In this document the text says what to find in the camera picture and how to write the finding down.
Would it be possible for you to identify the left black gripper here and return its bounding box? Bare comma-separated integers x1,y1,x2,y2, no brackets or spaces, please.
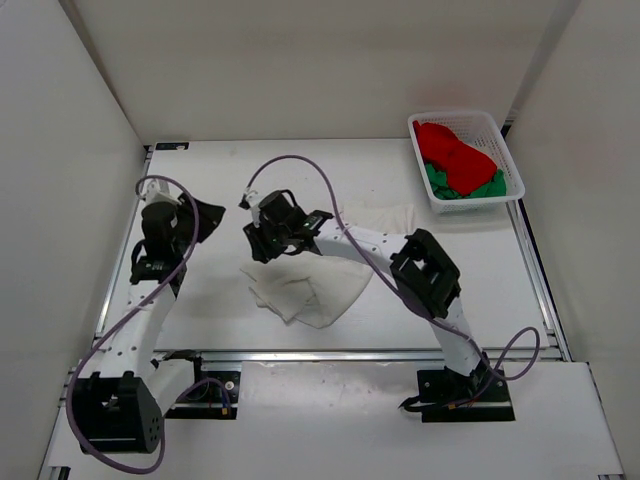
171,191,225,255

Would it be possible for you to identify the white t shirt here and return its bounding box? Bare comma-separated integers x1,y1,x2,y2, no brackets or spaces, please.
238,202,421,330

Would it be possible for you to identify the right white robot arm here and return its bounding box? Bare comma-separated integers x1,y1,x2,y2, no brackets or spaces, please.
240,188,488,400

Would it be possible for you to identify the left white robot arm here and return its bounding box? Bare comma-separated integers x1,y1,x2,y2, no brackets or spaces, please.
71,194,225,454

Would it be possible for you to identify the green t shirt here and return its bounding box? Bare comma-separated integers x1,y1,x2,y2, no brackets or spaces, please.
425,163,507,200

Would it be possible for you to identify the red t shirt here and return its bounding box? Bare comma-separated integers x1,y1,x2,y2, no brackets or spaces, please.
412,121,498,194

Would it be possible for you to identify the white plastic basket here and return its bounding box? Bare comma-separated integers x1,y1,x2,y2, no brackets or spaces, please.
407,110,525,214

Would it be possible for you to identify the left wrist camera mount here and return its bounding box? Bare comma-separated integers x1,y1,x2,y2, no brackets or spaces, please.
138,179,179,205

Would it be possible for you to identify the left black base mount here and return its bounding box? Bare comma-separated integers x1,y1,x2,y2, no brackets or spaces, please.
146,350,241,420

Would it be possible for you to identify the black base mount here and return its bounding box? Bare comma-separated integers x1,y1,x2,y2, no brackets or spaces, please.
399,368,516,423
146,350,241,420

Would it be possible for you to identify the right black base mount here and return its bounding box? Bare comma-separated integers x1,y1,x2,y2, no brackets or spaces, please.
399,368,516,423

